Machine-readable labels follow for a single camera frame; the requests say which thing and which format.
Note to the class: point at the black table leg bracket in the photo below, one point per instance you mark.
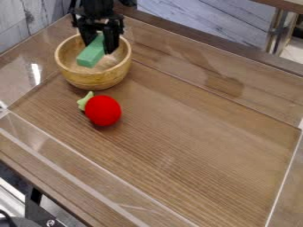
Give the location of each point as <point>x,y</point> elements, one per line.
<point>35,213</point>

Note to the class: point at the wooden stool in background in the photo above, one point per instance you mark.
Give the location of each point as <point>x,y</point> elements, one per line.
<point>287,11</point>

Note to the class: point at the light wooden bowl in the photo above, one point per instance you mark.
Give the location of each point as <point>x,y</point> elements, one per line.
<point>87,67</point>

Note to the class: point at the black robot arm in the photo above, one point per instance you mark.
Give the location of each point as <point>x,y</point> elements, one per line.
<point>89,4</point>

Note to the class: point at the red plush tomato toy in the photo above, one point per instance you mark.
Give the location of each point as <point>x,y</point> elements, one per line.
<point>101,108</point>

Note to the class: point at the clear acrylic tray walls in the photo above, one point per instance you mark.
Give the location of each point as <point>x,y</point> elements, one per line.
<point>206,153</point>

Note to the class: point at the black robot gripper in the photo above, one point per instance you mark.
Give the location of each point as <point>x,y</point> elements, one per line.
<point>95,20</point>

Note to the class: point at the green rectangular stick block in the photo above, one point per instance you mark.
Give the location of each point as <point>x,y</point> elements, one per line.
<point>93,53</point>

